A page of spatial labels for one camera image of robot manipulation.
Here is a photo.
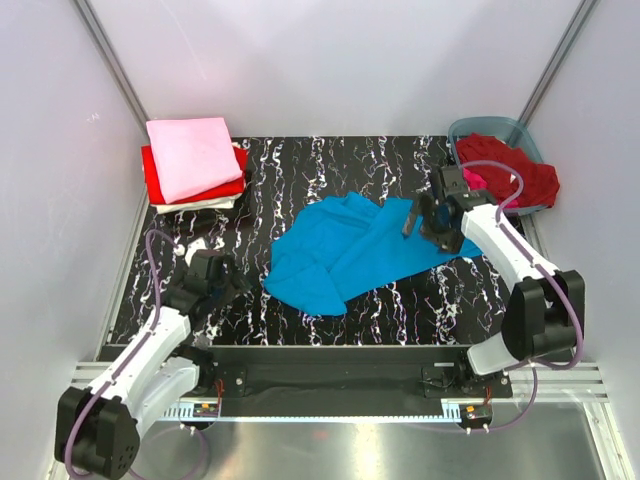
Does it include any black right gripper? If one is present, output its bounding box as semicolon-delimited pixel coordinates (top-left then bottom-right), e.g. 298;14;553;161
401;193;465;257

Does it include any blue t shirt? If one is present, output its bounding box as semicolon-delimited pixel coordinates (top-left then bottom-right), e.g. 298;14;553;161
264;192;482;316

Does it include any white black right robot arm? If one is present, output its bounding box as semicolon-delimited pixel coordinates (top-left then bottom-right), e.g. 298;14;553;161
402;166;585;397

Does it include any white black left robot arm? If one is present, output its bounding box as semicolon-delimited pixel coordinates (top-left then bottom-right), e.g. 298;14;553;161
54;249;251;479

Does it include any magenta t shirt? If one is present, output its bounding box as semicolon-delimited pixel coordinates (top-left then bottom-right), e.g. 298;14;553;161
462;169;488;191

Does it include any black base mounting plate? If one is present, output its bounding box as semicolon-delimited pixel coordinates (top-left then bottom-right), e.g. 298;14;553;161
187;346;512;422

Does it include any folded cream t shirt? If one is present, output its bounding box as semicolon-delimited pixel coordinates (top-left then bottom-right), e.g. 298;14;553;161
154;194;242;214

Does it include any dark red t shirt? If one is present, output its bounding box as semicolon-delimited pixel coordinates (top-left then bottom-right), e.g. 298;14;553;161
455;133;560;210

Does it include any translucent blue plastic basket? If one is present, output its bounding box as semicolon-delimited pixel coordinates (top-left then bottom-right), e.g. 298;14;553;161
448;116;551;215

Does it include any folded red t shirt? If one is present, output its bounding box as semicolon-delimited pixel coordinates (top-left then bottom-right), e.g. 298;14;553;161
141;144;248;207

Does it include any folded pink t shirt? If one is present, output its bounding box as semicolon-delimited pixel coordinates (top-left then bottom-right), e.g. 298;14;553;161
146;117;243;203

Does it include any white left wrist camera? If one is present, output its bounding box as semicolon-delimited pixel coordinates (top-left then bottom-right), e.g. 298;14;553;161
173;237;209;256

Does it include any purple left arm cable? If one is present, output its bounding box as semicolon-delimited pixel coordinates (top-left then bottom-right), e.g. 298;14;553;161
63;229;214;479

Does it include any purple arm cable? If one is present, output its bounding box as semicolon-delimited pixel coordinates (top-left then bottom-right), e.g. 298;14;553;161
457;160;586;432
63;229;214;479

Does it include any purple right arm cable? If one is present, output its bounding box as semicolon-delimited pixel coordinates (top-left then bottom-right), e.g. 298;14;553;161
457;160;586;432

